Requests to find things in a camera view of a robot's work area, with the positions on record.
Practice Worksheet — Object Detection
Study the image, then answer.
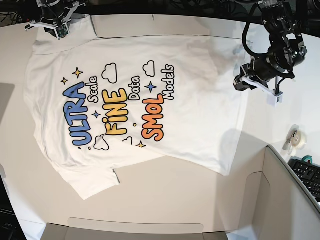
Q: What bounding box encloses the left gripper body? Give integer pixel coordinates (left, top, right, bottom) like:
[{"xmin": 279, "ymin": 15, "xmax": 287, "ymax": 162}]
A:
[{"xmin": 237, "ymin": 58, "xmax": 283, "ymax": 107}]

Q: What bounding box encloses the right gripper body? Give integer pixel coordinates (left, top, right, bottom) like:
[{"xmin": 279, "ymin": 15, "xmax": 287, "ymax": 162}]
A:
[{"xmin": 24, "ymin": 4, "xmax": 87, "ymax": 40}]

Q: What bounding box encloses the white printed t-shirt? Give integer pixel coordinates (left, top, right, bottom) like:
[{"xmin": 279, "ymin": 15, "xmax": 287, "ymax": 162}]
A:
[{"xmin": 23, "ymin": 17, "xmax": 248, "ymax": 200}]

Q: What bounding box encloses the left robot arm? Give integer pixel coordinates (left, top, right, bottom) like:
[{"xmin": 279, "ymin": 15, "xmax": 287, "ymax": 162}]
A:
[{"xmin": 233, "ymin": 0, "xmax": 308, "ymax": 106}]

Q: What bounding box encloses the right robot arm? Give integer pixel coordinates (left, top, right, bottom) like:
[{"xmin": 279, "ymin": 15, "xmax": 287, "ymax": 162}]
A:
[{"xmin": 24, "ymin": 0, "xmax": 88, "ymax": 40}]

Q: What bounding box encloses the clear tape roll dispenser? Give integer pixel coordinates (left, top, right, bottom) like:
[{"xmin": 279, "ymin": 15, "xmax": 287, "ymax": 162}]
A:
[{"xmin": 282, "ymin": 124, "xmax": 308, "ymax": 156}]

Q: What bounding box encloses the green tape roll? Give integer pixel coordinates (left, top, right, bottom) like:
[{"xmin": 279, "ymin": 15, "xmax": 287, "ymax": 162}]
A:
[{"xmin": 301, "ymin": 155, "xmax": 313, "ymax": 165}]

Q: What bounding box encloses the black computer keyboard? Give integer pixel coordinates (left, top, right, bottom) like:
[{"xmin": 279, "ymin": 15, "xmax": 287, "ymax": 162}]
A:
[{"xmin": 288, "ymin": 158, "xmax": 320, "ymax": 203}]

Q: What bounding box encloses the grey cardboard box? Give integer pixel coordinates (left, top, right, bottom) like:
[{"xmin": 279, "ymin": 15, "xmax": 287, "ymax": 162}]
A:
[{"xmin": 42, "ymin": 146, "xmax": 320, "ymax": 240}]

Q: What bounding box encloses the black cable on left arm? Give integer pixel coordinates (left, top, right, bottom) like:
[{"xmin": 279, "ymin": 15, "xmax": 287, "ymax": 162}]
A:
[{"xmin": 241, "ymin": 3, "xmax": 268, "ymax": 60}]

